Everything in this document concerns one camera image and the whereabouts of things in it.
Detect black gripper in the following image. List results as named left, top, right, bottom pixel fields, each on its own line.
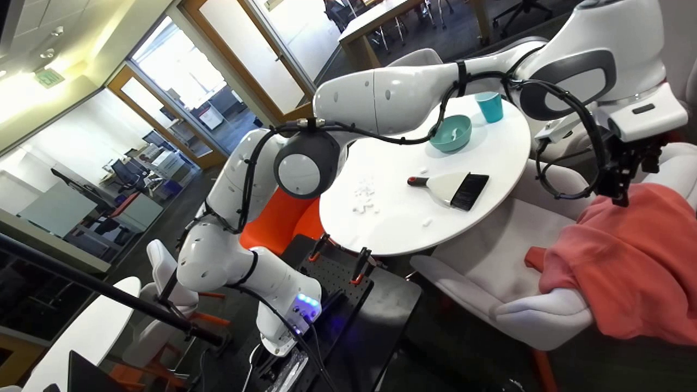
left=598, top=137, right=662, bottom=207

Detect orange sweater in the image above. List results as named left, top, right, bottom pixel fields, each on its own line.
left=525, top=182, right=697, bottom=346

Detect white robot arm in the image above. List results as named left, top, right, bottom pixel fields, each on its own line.
left=173, top=0, right=684, bottom=354

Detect gray armchair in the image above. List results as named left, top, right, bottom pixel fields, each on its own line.
left=411, top=142, right=697, bottom=351

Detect teal cup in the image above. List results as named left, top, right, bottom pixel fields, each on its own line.
left=474, top=91, right=503, bottom=124

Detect white hand brush black bristles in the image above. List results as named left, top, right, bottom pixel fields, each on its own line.
left=407, top=171, right=487, bottom=210

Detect teal bowl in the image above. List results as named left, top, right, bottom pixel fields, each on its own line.
left=428, top=115, right=473, bottom=151

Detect round white table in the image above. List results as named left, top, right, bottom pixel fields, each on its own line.
left=317, top=95, right=531, bottom=257

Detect orange chair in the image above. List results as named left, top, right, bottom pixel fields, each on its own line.
left=239, top=188, right=325, bottom=254

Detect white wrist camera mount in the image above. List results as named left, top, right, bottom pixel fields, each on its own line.
left=609, top=82, right=688, bottom=142

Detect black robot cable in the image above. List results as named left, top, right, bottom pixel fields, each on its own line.
left=302, top=59, right=618, bottom=203

